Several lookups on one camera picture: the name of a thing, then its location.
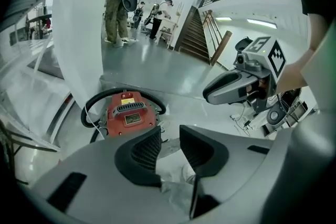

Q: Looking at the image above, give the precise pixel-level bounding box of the black vacuum hose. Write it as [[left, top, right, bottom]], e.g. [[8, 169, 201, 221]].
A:
[[84, 87, 167, 145]]

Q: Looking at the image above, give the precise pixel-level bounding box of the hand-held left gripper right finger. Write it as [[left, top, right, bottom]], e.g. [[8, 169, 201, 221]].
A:
[[179, 124, 276, 220]]

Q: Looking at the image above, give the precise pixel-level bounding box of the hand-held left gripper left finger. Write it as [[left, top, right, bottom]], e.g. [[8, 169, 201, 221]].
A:
[[32, 125, 190, 223]]

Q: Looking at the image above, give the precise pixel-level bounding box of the grey device with round dial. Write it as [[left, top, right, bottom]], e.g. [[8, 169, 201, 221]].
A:
[[266, 87, 319, 137]]

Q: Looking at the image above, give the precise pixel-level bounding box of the person's right forearm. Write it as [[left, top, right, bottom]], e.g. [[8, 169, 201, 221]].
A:
[[275, 47, 316, 95]]

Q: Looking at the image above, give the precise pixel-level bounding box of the white pillar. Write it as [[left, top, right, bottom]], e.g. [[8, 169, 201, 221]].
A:
[[52, 0, 124, 103]]

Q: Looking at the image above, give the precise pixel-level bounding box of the wooden staircase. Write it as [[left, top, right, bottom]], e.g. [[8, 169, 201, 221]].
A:
[[174, 5, 234, 67]]

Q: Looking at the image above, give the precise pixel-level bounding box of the white table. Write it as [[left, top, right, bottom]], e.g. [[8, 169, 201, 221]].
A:
[[157, 20, 177, 50]]

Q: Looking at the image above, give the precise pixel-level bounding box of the red vacuum cleaner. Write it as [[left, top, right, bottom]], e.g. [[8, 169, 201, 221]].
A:
[[104, 89, 160, 140]]

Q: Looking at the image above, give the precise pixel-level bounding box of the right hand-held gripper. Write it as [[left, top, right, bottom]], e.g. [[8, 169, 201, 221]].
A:
[[202, 36, 289, 114]]

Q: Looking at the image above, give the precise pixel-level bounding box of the white power cord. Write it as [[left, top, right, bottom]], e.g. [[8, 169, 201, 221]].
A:
[[80, 105, 109, 137]]

